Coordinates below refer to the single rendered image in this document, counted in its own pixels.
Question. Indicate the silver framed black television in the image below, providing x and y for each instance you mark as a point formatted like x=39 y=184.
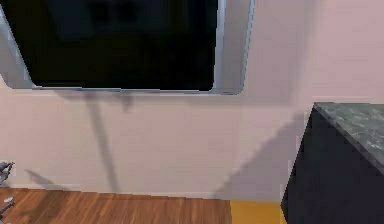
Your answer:
x=116 y=43

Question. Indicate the black counter with marble top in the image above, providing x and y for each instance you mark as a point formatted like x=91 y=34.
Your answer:
x=336 y=173

